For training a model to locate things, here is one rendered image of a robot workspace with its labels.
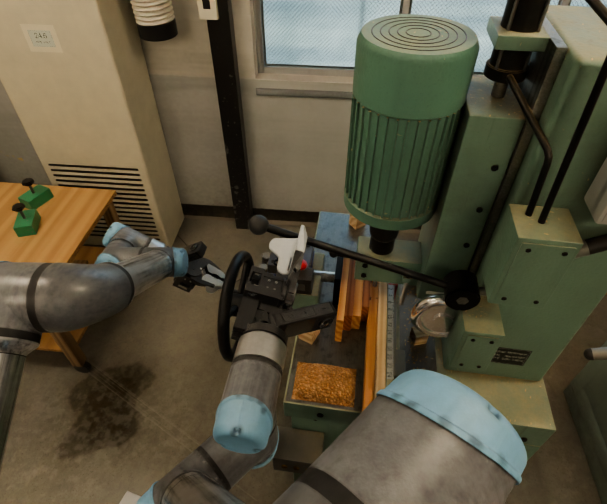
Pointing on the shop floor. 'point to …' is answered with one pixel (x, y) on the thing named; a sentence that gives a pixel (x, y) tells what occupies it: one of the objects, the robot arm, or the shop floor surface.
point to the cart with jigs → (40, 236)
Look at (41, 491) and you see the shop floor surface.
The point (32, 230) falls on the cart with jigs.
